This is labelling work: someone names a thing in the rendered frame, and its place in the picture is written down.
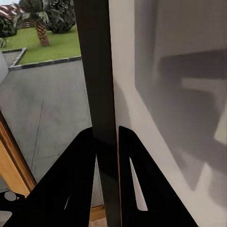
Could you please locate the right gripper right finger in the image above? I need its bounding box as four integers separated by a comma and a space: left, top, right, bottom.
119, 126, 198, 227

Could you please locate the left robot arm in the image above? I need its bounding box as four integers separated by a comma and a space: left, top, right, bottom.
0, 191, 25, 221

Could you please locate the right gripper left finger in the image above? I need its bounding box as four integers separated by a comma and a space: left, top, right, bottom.
3, 126, 96, 227

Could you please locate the poster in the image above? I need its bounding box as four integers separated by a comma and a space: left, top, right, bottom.
73, 0, 122, 227

